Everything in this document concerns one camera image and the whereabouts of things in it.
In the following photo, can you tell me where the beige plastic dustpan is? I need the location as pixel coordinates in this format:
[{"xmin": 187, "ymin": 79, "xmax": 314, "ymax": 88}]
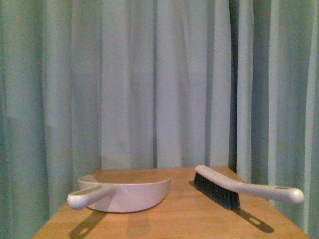
[{"xmin": 67, "ymin": 175, "xmax": 171, "ymax": 213}]

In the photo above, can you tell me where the light green curtain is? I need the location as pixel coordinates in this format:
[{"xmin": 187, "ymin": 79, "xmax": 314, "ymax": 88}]
[{"xmin": 0, "ymin": 0, "xmax": 319, "ymax": 239}]

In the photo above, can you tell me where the wooden bedside table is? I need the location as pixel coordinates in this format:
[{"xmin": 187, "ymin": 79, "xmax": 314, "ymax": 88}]
[{"xmin": 35, "ymin": 168, "xmax": 307, "ymax": 239}]

